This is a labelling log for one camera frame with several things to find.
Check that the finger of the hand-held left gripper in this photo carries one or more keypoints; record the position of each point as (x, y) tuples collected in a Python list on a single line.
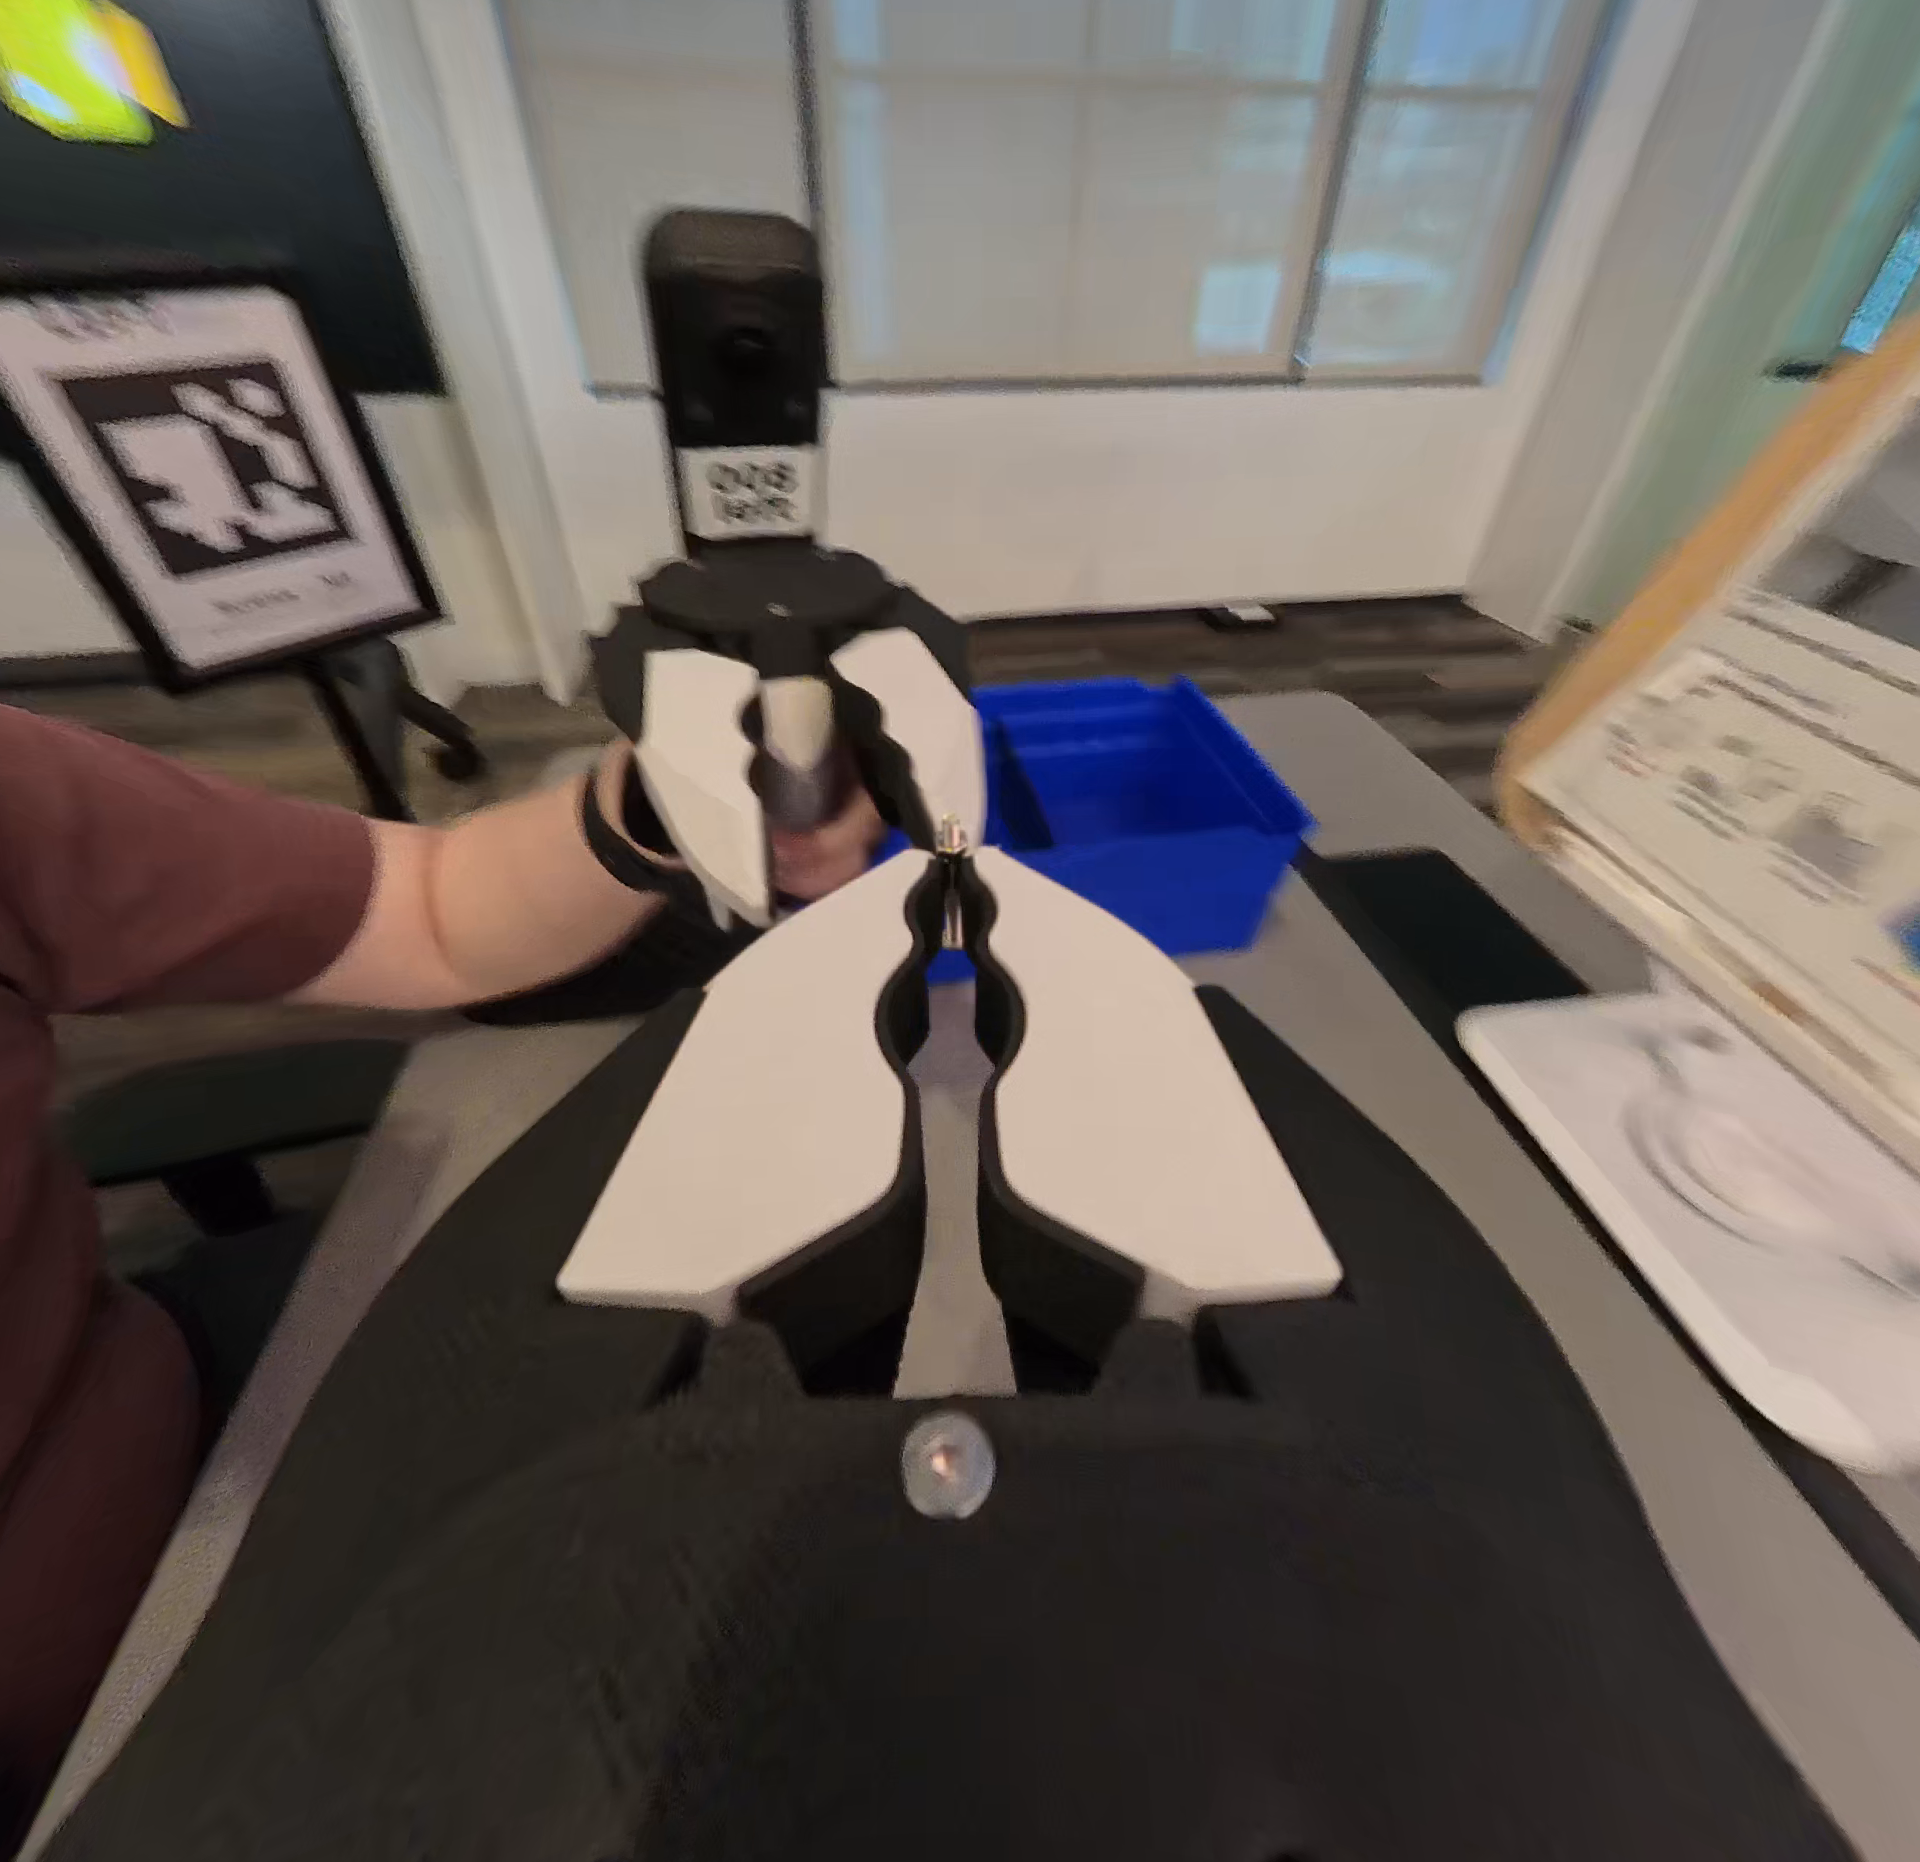
[(922, 723), (699, 767)]

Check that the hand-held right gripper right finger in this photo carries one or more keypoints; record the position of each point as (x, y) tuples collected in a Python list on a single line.
[(1154, 1127)]

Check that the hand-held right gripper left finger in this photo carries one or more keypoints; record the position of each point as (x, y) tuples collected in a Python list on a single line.
[(750, 1112)]

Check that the silver bolt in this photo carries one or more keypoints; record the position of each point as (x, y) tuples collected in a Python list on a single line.
[(951, 911)]

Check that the blue plastic bin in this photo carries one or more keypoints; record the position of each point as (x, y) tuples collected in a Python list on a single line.
[(1170, 826)]

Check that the person's left forearm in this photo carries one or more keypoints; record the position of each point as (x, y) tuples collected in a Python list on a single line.
[(480, 903)]

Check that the person's left hand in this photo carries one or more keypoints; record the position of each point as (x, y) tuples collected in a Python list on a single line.
[(825, 865)]

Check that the black sign stand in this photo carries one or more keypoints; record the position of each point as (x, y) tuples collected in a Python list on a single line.
[(375, 706)]

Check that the small black floor box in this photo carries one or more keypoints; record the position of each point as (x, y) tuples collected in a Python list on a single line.
[(1242, 617)]

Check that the black rectangular desk mat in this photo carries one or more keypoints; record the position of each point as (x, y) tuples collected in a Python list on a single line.
[(1441, 933)]

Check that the black office chair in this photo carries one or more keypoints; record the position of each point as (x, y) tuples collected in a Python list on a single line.
[(225, 1112)]

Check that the large window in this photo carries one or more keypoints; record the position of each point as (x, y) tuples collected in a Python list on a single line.
[(1080, 166)]

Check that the framed marker sign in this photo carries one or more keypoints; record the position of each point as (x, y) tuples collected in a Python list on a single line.
[(225, 467)]

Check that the wooden backing board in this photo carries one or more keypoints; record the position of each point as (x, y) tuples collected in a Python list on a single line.
[(1591, 715)]

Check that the printed instruction sheet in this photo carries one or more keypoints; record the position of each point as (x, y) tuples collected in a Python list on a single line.
[(1770, 782)]

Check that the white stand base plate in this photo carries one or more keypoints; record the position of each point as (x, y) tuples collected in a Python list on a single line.
[(1621, 1142)]

